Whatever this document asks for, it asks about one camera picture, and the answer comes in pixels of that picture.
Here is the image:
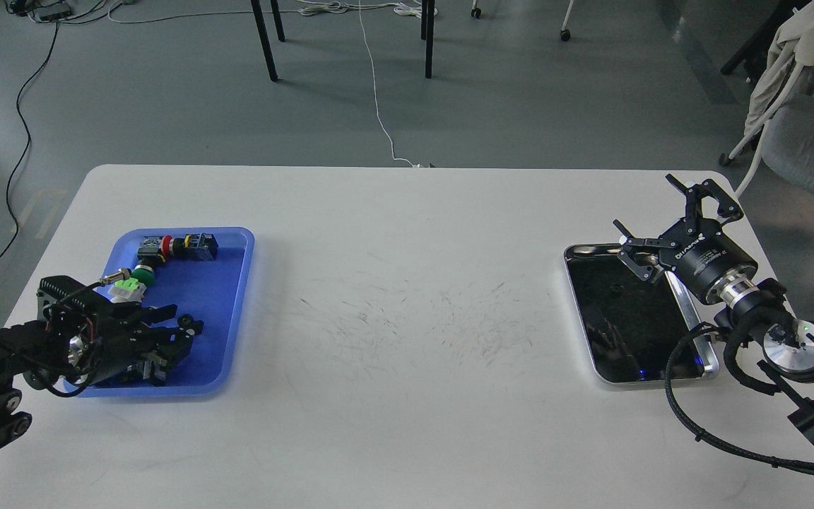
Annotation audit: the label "white floor cable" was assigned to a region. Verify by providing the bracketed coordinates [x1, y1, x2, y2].
[107, 0, 440, 169]

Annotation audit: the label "silver metal tray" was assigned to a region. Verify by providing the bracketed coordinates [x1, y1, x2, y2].
[563, 244, 720, 387]

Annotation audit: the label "blue plastic tray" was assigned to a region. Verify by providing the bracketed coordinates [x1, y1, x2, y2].
[81, 226, 256, 397]

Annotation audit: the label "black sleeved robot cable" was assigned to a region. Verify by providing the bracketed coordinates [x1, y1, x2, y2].
[665, 322, 814, 483]

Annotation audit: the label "red emergency stop button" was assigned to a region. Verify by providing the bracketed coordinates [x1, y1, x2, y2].
[136, 234, 218, 267]

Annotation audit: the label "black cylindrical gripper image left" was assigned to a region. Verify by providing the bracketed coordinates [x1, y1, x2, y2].
[75, 304, 204, 386]

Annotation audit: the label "silver cylindrical sensor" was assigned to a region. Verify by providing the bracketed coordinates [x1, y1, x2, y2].
[99, 267, 131, 286]

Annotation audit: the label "beige jacket on chair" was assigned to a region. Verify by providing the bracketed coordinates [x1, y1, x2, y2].
[743, 1, 814, 141]

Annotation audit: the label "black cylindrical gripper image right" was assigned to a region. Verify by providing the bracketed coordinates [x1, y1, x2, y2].
[613, 173, 759, 306]

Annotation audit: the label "green push button switch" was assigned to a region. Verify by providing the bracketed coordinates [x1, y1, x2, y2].
[109, 264, 155, 303]

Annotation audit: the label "black table legs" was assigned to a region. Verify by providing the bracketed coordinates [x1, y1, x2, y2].
[250, 0, 437, 82]

